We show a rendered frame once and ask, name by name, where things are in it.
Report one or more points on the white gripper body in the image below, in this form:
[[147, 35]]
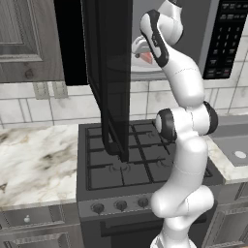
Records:
[[140, 44]]

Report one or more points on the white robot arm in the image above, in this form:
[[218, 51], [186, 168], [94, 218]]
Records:
[[189, 151]]

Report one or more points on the red raw steak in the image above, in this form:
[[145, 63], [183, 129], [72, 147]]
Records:
[[147, 57]]

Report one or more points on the white microwave plate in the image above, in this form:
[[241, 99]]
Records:
[[143, 66]]

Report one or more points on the black microwave door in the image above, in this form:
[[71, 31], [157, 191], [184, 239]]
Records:
[[111, 71]]

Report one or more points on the grey microwave oven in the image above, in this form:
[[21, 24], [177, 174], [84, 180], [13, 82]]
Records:
[[193, 29]]

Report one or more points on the grey wooden cupboard door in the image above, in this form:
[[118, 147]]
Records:
[[25, 38]]

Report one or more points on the round cupboard knob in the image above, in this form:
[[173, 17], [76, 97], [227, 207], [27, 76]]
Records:
[[29, 74]]

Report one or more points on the grey sink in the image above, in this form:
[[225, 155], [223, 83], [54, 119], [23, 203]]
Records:
[[231, 142]]

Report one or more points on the dark grey stove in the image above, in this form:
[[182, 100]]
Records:
[[129, 180]]

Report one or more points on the black stove knob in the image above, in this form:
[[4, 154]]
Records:
[[142, 202], [121, 205], [98, 208]]

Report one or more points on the grey drawer front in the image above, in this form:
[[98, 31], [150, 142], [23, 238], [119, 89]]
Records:
[[237, 193], [48, 216]]

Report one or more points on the grey lower cupboard door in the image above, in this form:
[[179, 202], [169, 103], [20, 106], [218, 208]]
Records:
[[231, 227], [38, 239]]

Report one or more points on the white drawer knob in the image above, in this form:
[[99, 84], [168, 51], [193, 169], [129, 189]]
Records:
[[27, 219]]

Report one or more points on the grey wall socket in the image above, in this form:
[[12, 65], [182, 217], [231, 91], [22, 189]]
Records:
[[60, 89], [40, 90]]

